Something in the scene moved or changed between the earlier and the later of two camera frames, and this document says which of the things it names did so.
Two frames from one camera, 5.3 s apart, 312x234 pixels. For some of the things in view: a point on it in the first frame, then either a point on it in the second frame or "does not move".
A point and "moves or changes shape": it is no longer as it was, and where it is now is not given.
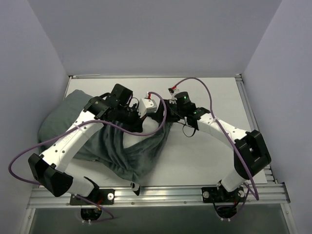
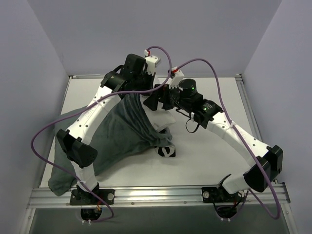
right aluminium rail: x=269 y=170 does not move
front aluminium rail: x=267 y=194 does not move
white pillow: x=149 y=125 moves or changes shape
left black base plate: x=98 y=196 does not move
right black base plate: x=215 y=195 does not move
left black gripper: x=136 y=120 -> x=142 y=81
